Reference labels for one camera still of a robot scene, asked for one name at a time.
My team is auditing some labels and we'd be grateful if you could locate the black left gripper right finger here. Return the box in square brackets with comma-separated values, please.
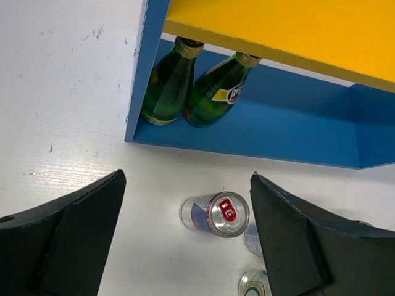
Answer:
[250, 174, 394, 295]

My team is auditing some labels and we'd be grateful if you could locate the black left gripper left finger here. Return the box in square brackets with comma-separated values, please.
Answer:
[1, 170, 127, 295]

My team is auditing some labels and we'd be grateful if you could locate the clear bottle green cap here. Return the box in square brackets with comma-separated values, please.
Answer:
[238, 269, 272, 296]

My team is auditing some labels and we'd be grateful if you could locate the blue silver Red Bull can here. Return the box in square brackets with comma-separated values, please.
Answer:
[179, 191, 250, 238]

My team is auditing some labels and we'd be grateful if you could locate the blue and yellow shelf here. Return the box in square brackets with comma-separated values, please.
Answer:
[125, 1, 394, 168]

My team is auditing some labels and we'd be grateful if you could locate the green Perrier bottle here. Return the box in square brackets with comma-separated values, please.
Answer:
[183, 52, 262, 128]

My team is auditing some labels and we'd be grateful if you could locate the dark green glass bottle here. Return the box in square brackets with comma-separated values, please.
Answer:
[141, 36, 204, 126]

